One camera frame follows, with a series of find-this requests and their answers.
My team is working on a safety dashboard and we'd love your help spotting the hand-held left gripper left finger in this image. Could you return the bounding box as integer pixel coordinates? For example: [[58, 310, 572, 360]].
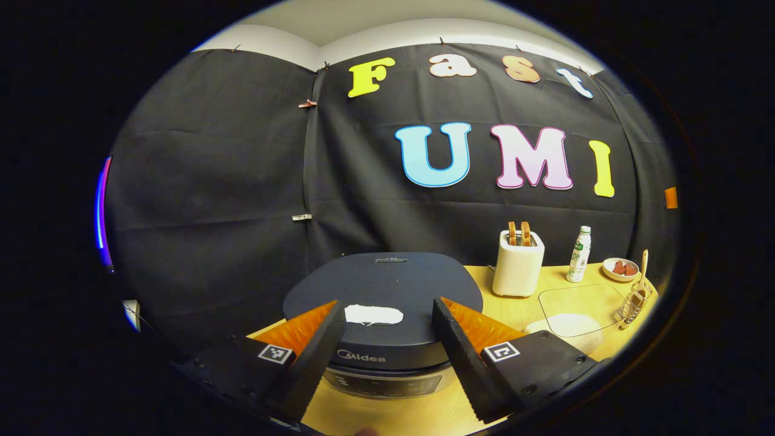
[[182, 300, 347, 423]]

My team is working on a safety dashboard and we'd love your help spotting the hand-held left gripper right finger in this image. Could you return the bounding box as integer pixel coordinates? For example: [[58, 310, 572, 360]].
[[432, 297, 600, 424]]

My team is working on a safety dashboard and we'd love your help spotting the wooden spoon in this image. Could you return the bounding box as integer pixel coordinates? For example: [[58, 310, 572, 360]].
[[633, 249, 650, 297]]

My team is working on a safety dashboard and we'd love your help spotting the dark rice cooker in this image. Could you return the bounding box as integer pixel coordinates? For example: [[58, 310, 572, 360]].
[[283, 253, 484, 400]]

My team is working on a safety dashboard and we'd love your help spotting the white round plate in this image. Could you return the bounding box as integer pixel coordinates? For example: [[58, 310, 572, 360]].
[[602, 258, 640, 283]]

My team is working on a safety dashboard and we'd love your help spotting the white plastic bottle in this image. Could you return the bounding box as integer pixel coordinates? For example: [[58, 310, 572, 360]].
[[566, 226, 592, 283]]

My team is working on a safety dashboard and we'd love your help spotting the white toaster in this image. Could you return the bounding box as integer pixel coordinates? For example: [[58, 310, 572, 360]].
[[492, 230, 545, 297]]

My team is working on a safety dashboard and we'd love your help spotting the clear plastic container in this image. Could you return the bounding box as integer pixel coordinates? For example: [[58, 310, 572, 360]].
[[538, 283, 627, 355]]

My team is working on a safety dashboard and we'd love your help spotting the black backdrop cloth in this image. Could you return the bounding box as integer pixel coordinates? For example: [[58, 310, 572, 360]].
[[106, 42, 679, 364]]

